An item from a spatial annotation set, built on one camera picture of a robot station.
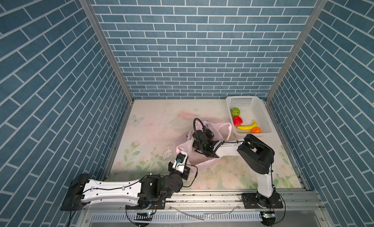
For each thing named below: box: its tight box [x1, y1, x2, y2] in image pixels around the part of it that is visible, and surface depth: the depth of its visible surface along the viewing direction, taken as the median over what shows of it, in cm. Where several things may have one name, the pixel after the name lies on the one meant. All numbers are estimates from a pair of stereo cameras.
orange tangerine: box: [250, 126, 262, 134], surface depth 99 cm
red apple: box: [232, 115, 244, 127], surface depth 103 cm
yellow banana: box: [237, 119, 258, 131], surface depth 103 cm
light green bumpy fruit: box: [230, 107, 241, 118], surface depth 107 cm
